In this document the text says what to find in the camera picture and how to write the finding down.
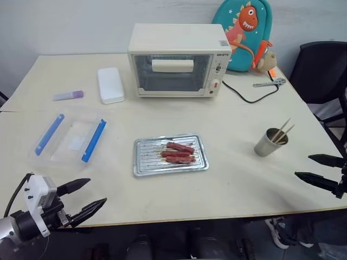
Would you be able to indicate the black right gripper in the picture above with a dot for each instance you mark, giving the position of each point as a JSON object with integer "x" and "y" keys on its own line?
{"x": 342, "y": 184}

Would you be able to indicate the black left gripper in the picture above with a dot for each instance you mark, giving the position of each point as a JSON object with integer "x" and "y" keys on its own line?
{"x": 54, "y": 214}

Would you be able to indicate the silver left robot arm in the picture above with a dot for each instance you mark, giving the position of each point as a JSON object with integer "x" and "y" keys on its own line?
{"x": 8, "y": 228}

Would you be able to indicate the clear plastic food container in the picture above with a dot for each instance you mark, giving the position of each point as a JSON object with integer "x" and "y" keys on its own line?
{"x": 73, "y": 140}

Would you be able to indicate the blue container clip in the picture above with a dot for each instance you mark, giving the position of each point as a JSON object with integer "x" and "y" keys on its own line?
{"x": 94, "y": 139}
{"x": 50, "y": 134}

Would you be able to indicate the stainless steel cup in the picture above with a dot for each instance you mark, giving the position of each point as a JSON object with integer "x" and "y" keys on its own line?
{"x": 267, "y": 147}

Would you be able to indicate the silver metal baking tray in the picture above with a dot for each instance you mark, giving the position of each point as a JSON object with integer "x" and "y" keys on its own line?
{"x": 146, "y": 162}

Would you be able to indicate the black and white sneaker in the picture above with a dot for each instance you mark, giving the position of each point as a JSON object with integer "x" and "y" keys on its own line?
{"x": 277, "y": 233}

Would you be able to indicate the dark rounded shape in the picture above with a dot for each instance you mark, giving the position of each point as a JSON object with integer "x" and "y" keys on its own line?
{"x": 139, "y": 247}

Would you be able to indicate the black office chair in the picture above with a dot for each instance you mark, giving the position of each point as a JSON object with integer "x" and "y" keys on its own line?
{"x": 317, "y": 70}

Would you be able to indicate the clear tube with purple cap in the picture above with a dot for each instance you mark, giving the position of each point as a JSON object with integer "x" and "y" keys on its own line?
{"x": 67, "y": 95}

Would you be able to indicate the silver adjustable wrench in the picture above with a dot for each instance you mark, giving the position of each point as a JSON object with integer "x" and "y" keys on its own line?
{"x": 267, "y": 84}

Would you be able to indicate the red sausage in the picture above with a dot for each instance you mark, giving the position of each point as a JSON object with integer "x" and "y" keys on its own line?
{"x": 176, "y": 154}
{"x": 180, "y": 147}

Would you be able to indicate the orange paper tag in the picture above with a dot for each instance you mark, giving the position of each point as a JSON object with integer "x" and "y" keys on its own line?
{"x": 272, "y": 73}

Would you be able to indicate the white rectangular plastic box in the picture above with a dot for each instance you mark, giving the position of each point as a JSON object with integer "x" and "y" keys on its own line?
{"x": 110, "y": 85}

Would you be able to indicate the brown teddy bear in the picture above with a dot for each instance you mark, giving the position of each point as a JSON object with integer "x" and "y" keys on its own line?
{"x": 269, "y": 61}

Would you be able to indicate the orange carrot plush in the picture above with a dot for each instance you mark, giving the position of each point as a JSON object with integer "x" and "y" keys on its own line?
{"x": 260, "y": 52}

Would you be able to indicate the teal dinosaur backpack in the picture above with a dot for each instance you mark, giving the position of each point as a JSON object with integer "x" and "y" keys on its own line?
{"x": 244, "y": 16}

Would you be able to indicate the cream toaster oven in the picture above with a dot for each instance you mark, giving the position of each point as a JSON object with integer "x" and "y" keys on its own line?
{"x": 173, "y": 46}

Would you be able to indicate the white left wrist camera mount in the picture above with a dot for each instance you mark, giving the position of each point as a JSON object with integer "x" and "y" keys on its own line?
{"x": 36, "y": 187}

